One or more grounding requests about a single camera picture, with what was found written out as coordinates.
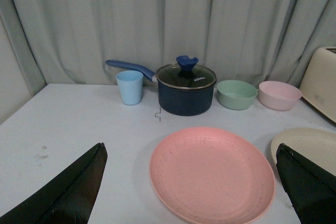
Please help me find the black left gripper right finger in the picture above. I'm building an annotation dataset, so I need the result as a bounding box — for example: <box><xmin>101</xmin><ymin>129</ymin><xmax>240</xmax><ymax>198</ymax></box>
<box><xmin>276</xmin><ymin>143</ymin><xmax>335</xmax><ymax>223</ymax></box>

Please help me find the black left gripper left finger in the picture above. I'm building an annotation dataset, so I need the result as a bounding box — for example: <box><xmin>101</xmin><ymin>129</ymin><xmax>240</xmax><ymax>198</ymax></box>
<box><xmin>1</xmin><ymin>143</ymin><xmax>108</xmax><ymax>223</ymax></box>

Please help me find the cream plate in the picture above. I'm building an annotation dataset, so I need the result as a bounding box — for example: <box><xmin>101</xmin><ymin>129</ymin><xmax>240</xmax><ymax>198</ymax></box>
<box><xmin>270</xmin><ymin>127</ymin><xmax>335</xmax><ymax>175</ymax></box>

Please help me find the pink bowl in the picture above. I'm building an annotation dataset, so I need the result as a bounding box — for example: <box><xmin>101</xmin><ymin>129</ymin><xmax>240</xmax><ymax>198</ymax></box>
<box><xmin>259</xmin><ymin>81</ymin><xmax>302</xmax><ymax>111</ymax></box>

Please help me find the cream toaster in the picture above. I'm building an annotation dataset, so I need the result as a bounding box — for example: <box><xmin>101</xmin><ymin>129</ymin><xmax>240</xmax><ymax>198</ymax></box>
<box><xmin>300</xmin><ymin>47</ymin><xmax>336</xmax><ymax>122</ymax></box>

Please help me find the pink plate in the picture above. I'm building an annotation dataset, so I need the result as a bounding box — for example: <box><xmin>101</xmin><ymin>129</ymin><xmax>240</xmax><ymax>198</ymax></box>
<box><xmin>150</xmin><ymin>127</ymin><xmax>276</xmax><ymax>223</ymax></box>

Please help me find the green bowl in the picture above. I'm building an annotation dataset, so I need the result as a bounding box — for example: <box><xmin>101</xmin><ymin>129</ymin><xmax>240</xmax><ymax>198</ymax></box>
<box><xmin>217</xmin><ymin>80</ymin><xmax>258</xmax><ymax>110</ymax></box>

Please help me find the light blue plastic cup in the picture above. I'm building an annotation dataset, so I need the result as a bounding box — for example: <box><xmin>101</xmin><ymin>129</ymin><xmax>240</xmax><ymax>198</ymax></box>
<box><xmin>116</xmin><ymin>70</ymin><xmax>143</xmax><ymax>105</ymax></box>

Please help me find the dark blue saucepan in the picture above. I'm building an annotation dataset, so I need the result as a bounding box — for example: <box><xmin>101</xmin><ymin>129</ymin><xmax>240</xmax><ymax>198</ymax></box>
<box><xmin>106</xmin><ymin>60</ymin><xmax>215</xmax><ymax>116</ymax></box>

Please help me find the glass pot lid blue knob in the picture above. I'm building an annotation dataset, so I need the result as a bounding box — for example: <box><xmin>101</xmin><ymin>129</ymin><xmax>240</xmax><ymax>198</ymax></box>
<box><xmin>156</xmin><ymin>56</ymin><xmax>217</xmax><ymax>90</ymax></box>

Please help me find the grey curtain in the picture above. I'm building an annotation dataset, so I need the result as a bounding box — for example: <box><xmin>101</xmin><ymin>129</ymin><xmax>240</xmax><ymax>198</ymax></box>
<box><xmin>0</xmin><ymin>0</ymin><xmax>336</xmax><ymax>88</ymax></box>

